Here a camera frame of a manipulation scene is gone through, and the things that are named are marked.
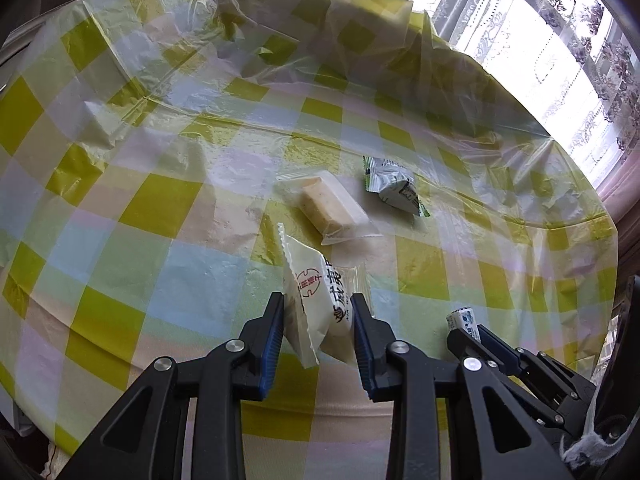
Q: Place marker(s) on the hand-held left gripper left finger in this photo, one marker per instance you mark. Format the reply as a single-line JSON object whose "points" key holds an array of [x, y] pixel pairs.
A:
{"points": [[270, 350]]}

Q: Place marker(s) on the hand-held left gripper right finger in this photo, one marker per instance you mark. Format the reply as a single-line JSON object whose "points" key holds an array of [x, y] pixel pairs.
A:
{"points": [[365, 355]]}

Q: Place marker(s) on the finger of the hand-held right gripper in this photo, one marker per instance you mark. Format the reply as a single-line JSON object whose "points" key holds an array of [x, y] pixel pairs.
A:
{"points": [[457, 342], [500, 349]]}

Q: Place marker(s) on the small white printed candy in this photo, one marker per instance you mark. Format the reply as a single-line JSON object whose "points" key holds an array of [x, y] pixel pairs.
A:
{"points": [[462, 320]]}

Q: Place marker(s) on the white snack packet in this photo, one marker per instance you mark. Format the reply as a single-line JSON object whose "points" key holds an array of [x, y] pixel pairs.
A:
{"points": [[315, 290]]}

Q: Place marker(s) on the clear packet with beige cake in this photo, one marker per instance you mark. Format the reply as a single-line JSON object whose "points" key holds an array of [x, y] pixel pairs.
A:
{"points": [[327, 205]]}

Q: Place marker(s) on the green and silver snack packet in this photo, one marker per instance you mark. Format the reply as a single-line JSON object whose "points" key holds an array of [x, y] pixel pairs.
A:
{"points": [[392, 185]]}

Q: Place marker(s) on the green checked plastic tablecloth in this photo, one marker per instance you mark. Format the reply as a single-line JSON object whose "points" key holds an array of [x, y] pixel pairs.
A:
{"points": [[150, 210]]}

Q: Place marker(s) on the window with white grid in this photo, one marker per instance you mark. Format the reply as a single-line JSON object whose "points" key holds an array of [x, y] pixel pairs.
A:
{"points": [[545, 75]]}

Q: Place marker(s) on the sheer floral lace curtain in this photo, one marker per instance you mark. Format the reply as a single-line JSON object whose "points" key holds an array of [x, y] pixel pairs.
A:
{"points": [[605, 60]]}

